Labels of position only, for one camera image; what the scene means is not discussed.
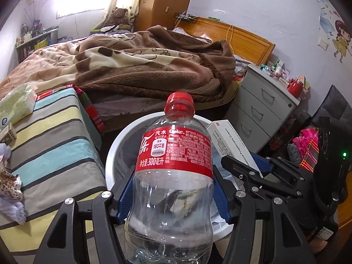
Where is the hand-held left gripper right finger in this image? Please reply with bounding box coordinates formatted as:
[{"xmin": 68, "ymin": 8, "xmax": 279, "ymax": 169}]
[{"xmin": 212, "ymin": 166, "xmax": 315, "ymax": 264}]

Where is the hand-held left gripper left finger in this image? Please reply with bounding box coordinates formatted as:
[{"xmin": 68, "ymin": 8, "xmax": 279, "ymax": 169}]
[{"xmin": 33, "ymin": 180, "xmax": 135, "ymax": 264}]

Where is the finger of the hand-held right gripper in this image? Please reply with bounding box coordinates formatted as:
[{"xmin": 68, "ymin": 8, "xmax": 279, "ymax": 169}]
[
  {"xmin": 221, "ymin": 155, "xmax": 302, "ymax": 199},
  {"xmin": 249, "ymin": 152, "xmax": 306, "ymax": 185}
]

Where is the long white box purple end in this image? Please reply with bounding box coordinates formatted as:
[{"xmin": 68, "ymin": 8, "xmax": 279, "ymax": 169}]
[{"xmin": 206, "ymin": 119, "xmax": 264, "ymax": 176}]

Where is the white round waste bin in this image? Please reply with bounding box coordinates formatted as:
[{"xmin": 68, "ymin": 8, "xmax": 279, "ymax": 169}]
[{"xmin": 105, "ymin": 111, "xmax": 240, "ymax": 242}]

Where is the clear plastic bottle red label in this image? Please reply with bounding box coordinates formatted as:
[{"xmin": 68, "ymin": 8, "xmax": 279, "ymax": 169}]
[{"xmin": 124, "ymin": 92, "xmax": 215, "ymax": 264}]

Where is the white foam net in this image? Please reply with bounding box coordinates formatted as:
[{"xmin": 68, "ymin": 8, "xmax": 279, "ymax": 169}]
[{"xmin": 0, "ymin": 198, "xmax": 26, "ymax": 224}]

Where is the patterned wrapper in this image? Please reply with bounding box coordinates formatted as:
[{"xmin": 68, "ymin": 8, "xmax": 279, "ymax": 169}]
[{"xmin": 0, "ymin": 154, "xmax": 24, "ymax": 201}]

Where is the grey cloth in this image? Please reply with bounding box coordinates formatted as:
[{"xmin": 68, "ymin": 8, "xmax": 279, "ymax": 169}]
[{"xmin": 287, "ymin": 143, "xmax": 303, "ymax": 165}]

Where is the pink plaid cloth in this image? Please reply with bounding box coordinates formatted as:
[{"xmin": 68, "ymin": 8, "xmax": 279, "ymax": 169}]
[{"xmin": 291, "ymin": 128, "xmax": 319, "ymax": 168}]

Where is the grey drawer cabinet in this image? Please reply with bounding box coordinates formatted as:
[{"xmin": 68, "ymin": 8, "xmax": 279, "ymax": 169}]
[{"xmin": 228, "ymin": 64, "xmax": 303, "ymax": 154}]

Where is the black chair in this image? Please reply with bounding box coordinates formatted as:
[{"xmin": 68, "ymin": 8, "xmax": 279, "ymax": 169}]
[{"xmin": 311, "ymin": 85, "xmax": 352, "ymax": 132}]

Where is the red mug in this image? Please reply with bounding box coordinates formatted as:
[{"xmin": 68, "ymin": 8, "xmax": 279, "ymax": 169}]
[{"xmin": 287, "ymin": 78, "xmax": 303, "ymax": 98}]

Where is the striped tablecloth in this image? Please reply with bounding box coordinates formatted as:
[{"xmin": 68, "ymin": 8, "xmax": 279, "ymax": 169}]
[{"xmin": 0, "ymin": 86, "xmax": 106, "ymax": 251}]

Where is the cluster of small boxes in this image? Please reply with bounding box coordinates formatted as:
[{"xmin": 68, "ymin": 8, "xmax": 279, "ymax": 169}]
[{"xmin": 261, "ymin": 59, "xmax": 292, "ymax": 83}]

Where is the brown patterned blanket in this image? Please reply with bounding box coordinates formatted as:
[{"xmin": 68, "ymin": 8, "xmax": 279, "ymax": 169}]
[{"xmin": 0, "ymin": 25, "xmax": 237, "ymax": 110}]

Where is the small patterned paper box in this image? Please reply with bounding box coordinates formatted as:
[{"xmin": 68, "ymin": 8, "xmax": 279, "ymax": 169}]
[{"xmin": 0, "ymin": 122, "xmax": 17, "ymax": 145}]

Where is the wooden bed headboard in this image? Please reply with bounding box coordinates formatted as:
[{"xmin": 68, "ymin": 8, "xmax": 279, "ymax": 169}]
[{"xmin": 172, "ymin": 16, "xmax": 276, "ymax": 66}]

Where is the green tissue pack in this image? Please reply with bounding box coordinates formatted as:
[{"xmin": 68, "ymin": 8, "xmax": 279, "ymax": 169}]
[{"xmin": 0, "ymin": 84, "xmax": 37, "ymax": 128}]

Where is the cluttered storage shelf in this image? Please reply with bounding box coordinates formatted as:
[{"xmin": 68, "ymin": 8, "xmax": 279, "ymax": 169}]
[{"xmin": 15, "ymin": 26, "xmax": 59, "ymax": 62}]

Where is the brown teddy bear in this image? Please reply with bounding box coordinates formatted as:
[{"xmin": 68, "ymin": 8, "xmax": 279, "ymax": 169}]
[{"xmin": 103, "ymin": 8, "xmax": 132, "ymax": 31}]

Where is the wooden wardrobe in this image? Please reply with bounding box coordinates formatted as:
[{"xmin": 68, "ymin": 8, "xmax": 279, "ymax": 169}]
[{"xmin": 133, "ymin": 0, "xmax": 197, "ymax": 32}]

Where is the window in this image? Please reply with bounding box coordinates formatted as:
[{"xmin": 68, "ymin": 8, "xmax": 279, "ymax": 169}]
[{"xmin": 56, "ymin": 0, "xmax": 110, "ymax": 20}]

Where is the vase of dry branches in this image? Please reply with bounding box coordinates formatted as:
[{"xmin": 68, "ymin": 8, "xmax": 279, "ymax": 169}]
[{"xmin": 23, "ymin": 0, "xmax": 50, "ymax": 31}]

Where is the cartoon girl wall sticker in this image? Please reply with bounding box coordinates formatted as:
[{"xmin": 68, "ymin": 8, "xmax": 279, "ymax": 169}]
[{"xmin": 331, "ymin": 19, "xmax": 352, "ymax": 62}]

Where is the blue leaf wall sticker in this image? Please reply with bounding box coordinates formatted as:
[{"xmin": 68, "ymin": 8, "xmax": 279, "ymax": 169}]
[{"xmin": 319, "ymin": 8, "xmax": 334, "ymax": 37}]

